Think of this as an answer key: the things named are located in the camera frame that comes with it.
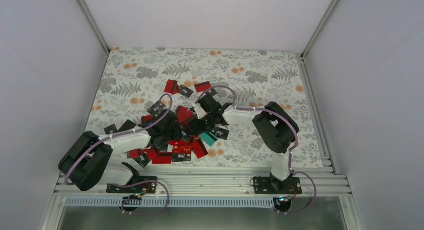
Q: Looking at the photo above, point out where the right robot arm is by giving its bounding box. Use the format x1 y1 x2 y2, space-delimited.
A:
186 94 300 194

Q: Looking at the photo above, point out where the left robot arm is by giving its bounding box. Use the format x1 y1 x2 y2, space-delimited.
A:
58 110 178 193

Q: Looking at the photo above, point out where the black vip card upper right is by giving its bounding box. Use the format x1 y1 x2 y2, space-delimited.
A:
211 126 230 141

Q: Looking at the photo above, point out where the black vip card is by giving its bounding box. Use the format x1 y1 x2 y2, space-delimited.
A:
172 153 192 163
211 126 230 141
103 124 119 135
179 84 194 99

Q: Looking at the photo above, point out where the red card top right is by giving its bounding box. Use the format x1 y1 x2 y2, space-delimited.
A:
194 81 212 93

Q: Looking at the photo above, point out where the teal card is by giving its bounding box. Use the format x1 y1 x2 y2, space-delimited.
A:
199 132 218 147

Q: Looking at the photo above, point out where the black vip card bottom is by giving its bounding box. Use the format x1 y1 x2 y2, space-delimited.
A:
172 153 192 163

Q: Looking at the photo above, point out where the red card bottom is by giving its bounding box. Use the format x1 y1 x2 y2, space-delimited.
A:
151 154 173 165

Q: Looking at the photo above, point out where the black vip card top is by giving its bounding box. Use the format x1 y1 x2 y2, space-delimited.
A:
179 84 194 99

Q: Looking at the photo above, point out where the red card top left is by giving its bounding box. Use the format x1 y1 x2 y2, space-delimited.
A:
164 79 181 95

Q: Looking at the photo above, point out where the black vip card far left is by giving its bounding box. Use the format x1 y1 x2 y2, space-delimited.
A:
103 124 119 135

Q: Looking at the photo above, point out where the floral table mat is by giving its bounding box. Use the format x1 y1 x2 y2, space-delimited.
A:
85 47 323 171

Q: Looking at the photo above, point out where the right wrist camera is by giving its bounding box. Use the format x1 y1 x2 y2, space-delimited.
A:
193 103 207 120

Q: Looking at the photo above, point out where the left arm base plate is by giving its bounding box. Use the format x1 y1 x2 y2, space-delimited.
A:
106 176 158 195

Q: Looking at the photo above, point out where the aluminium rail frame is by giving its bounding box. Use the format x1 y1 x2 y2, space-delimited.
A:
41 166 363 230

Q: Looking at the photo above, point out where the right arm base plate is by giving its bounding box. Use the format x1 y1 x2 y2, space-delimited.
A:
250 176 303 195

